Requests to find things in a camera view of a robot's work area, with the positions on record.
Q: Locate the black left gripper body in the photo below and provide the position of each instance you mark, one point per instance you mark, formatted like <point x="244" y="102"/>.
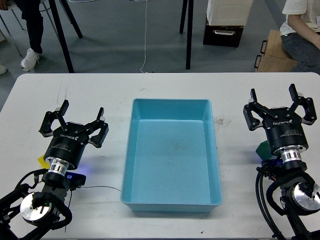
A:
<point x="68" y="146"/>

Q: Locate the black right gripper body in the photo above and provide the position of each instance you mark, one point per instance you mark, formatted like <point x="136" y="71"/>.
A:
<point x="283" y="130"/>

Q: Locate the standing person white sneaker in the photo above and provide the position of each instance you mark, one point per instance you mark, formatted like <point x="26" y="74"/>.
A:
<point x="30" y="12"/>

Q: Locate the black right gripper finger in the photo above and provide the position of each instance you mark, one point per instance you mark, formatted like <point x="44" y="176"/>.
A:
<point x="253" y="106"/>
<point x="307" y="103"/>

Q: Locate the cardboard box with handles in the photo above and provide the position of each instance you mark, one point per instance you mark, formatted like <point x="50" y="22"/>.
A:
<point x="273" y="58"/>

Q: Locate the green wooden cube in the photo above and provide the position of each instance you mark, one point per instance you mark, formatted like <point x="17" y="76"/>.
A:
<point x="263" y="151"/>

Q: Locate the yellow wooden cube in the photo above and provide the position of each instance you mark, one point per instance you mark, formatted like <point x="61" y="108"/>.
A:
<point x="42" y="162"/>

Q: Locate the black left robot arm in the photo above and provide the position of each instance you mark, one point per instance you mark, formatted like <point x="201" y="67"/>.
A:
<point x="43" y="203"/>

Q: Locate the black storage crate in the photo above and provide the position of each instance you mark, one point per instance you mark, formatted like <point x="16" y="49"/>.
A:
<point x="222" y="35"/>

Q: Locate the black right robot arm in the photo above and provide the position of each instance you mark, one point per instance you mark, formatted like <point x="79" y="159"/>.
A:
<point x="282" y="182"/>

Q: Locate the black tripod legs right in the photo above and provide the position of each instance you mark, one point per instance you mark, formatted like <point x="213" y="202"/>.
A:
<point x="187" y="14"/>

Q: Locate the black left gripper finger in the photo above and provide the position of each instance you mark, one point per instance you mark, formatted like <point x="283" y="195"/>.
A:
<point x="99" y="123"/>
<point x="49" y="117"/>

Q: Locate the seated person white shirt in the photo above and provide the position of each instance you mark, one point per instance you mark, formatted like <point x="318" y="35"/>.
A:
<point x="300" y="34"/>

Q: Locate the light blue plastic bin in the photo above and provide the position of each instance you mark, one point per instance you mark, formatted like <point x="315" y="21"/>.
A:
<point x="171" y="162"/>

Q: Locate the white plastic appliance box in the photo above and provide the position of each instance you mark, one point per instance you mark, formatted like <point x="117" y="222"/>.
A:
<point x="228" y="12"/>

